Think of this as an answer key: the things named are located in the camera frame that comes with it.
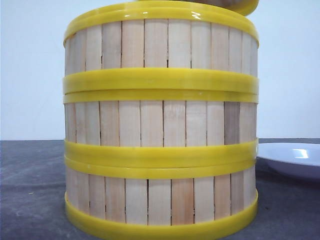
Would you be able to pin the bamboo steamer basket one bun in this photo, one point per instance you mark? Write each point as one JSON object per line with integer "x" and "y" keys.
{"x": 161, "y": 50}

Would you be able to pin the woven bamboo steamer lid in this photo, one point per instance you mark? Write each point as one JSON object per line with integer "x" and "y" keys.
{"x": 243, "y": 7}

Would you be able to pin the white ceramic plate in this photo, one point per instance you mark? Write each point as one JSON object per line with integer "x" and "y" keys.
{"x": 297, "y": 160}

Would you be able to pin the front bamboo steamer basket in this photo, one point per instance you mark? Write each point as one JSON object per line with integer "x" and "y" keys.
{"x": 127, "y": 203}

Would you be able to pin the bamboo steamer basket two buns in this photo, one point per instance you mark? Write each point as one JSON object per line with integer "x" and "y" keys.
{"x": 160, "y": 134}

